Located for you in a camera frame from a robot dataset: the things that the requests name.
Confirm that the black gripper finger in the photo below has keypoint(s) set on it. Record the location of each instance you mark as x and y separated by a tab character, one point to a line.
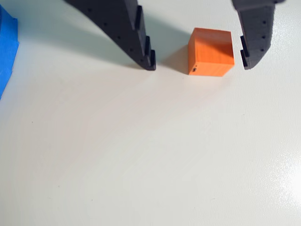
122	28
256	30

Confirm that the small orange cube block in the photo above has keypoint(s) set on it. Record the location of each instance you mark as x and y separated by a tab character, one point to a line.
211	54

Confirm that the blue tape roll bin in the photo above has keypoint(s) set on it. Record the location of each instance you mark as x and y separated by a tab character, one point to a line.
7	47

